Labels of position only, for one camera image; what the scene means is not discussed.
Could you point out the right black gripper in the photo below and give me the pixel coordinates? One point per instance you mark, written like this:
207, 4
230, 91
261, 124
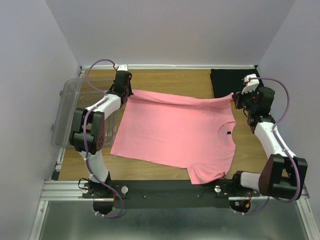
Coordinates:
238, 96

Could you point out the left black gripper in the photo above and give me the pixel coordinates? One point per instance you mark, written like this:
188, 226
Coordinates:
130, 92

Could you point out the pink t shirt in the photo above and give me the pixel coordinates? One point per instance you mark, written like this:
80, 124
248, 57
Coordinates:
178, 131

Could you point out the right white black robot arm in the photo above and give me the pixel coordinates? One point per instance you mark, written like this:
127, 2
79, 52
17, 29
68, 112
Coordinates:
284, 173

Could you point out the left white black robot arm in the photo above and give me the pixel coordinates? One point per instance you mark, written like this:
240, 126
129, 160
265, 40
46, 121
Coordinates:
87, 134

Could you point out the folded black t shirt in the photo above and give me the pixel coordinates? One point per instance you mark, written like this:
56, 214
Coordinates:
227, 81

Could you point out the clear plastic bin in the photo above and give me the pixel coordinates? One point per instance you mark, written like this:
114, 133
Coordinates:
77, 93

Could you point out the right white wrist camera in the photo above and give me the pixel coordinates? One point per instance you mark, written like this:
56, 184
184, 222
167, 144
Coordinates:
250, 83

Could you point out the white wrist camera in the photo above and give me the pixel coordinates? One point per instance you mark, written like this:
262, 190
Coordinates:
250, 83
121, 67

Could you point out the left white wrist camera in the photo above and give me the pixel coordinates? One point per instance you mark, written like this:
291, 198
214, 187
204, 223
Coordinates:
121, 67

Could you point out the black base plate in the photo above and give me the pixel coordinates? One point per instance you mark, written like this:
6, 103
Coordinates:
164, 194

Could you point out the aluminium frame rail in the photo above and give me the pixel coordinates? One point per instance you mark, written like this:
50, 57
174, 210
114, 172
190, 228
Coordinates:
63, 214

